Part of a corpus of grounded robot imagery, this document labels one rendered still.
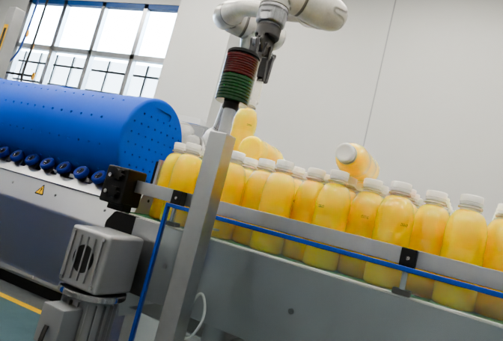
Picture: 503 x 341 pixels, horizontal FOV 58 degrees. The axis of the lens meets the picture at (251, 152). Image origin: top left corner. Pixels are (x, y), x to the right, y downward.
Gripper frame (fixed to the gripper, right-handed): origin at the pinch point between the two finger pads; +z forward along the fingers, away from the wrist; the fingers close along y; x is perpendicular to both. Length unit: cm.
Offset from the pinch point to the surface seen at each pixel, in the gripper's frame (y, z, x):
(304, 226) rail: 26, 34, 35
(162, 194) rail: 26.5, 35.2, -0.5
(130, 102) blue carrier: 16.5, 12.6, -28.7
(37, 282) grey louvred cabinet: -127, 123, -213
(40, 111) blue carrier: 21, 20, -60
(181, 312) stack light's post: 43, 53, 23
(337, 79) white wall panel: -264, -99, -75
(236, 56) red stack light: 44.5, 7.5, 21.5
